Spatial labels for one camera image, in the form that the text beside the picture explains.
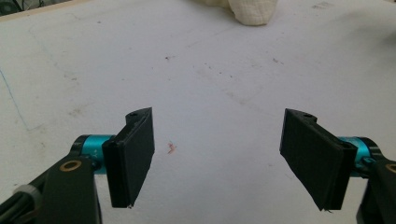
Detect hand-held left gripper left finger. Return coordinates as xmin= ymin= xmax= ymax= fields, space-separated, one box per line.
xmin=102 ymin=106 xmax=156 ymax=209

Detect white foam mat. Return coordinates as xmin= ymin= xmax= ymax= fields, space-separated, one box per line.
xmin=0 ymin=0 xmax=396 ymax=224

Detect cream cloth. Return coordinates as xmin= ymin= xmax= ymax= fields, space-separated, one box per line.
xmin=199 ymin=0 xmax=279 ymax=26

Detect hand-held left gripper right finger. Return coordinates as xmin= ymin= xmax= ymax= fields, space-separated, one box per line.
xmin=279 ymin=108 xmax=358 ymax=211

